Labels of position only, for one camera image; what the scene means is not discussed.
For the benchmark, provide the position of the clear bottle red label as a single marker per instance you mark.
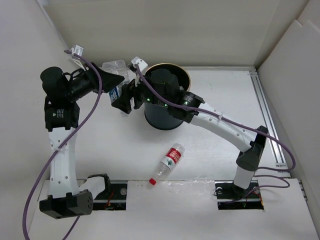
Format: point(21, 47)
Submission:
point(167, 163)

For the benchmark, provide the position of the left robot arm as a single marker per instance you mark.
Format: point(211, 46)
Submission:
point(65, 198)

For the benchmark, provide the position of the aluminium rail right side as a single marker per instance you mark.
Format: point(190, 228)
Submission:
point(267, 119)

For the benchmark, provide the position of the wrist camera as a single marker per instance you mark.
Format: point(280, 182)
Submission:
point(137, 66)
point(77, 50)

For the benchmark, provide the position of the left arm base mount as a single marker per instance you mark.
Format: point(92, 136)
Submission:
point(107, 195)

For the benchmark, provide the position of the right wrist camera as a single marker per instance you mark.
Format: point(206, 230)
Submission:
point(137, 66)

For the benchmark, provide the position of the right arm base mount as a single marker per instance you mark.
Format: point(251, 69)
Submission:
point(232, 197)

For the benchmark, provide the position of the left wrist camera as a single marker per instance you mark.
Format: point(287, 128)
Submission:
point(77, 50)

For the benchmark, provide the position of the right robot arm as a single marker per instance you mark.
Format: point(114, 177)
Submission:
point(163, 90)

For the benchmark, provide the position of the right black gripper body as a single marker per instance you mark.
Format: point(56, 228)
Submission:
point(143, 94)

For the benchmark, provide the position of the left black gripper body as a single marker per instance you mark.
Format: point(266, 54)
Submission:
point(84, 84)

